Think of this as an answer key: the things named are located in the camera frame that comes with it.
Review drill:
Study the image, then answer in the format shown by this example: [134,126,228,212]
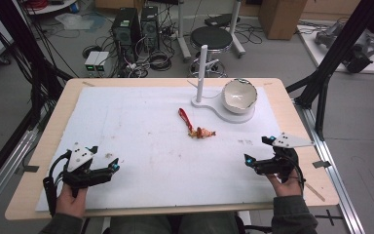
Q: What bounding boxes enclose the black computer tower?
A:
[139,5,161,53]
[111,7,142,59]

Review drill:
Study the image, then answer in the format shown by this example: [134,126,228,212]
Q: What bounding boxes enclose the aluminium rail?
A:
[294,100,367,234]
[0,128,40,225]

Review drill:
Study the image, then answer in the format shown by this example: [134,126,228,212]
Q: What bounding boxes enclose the wooden table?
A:
[4,77,341,221]

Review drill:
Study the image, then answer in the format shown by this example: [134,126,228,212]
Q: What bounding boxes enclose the white round table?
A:
[25,0,79,16]

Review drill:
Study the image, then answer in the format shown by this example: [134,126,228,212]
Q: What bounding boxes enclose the white power supply box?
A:
[93,51,110,73]
[84,50,101,73]

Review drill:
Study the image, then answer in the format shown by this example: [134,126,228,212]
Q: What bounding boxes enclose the person's legs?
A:
[109,213,242,234]

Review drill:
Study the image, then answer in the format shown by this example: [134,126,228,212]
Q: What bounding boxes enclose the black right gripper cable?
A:
[283,151,307,197]

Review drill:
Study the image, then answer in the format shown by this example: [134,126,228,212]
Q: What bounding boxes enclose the black tape piece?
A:
[312,160,333,170]
[19,165,41,174]

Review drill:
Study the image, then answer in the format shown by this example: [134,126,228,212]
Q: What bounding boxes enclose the coil of black cables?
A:
[147,49,173,72]

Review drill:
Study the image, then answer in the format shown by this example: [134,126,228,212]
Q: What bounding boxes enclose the black frame strut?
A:
[0,0,74,196]
[285,0,374,141]

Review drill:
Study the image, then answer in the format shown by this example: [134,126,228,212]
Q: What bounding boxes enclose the white stand with post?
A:
[187,44,257,125]

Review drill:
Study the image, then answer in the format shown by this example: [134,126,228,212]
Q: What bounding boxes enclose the clear plastic sheet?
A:
[54,12,106,33]

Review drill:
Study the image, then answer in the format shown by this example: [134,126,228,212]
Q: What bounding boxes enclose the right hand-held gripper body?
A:
[253,132,315,183]

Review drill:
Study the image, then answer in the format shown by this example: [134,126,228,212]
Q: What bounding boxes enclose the red wrapper strip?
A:
[177,107,194,134]

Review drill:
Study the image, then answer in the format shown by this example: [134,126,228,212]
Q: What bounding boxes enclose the person's right hand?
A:
[266,169,303,198]

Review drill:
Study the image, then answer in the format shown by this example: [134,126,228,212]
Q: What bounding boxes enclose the wooden stick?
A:
[305,182,326,203]

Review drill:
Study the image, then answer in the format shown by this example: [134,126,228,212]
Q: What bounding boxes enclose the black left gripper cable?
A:
[42,148,73,218]

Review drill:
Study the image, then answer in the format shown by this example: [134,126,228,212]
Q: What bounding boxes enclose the cardboard box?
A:
[257,0,309,41]

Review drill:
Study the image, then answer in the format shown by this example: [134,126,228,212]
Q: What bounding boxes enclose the black tape cross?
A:
[315,209,344,227]

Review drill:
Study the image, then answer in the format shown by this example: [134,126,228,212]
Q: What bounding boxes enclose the white table leg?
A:
[228,0,246,59]
[175,0,193,63]

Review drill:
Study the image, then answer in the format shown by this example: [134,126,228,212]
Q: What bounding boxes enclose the orange scrap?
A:
[188,126,217,139]

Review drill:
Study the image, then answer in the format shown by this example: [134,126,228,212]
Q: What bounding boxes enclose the person's left hand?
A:
[56,183,89,219]

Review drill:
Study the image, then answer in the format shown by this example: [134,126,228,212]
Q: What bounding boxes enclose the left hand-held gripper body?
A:
[61,141,114,198]

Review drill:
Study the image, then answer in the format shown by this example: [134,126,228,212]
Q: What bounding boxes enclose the white platform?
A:
[296,23,374,76]

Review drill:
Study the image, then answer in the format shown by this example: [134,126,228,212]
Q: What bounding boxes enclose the black round stool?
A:
[188,25,235,78]

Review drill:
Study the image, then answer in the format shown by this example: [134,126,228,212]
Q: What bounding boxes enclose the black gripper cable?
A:
[42,148,73,218]
[283,151,307,197]

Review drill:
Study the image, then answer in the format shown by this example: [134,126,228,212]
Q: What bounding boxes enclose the white bowl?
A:
[220,78,259,115]

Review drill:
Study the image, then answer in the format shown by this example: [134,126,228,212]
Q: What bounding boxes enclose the white foam board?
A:
[35,85,282,213]

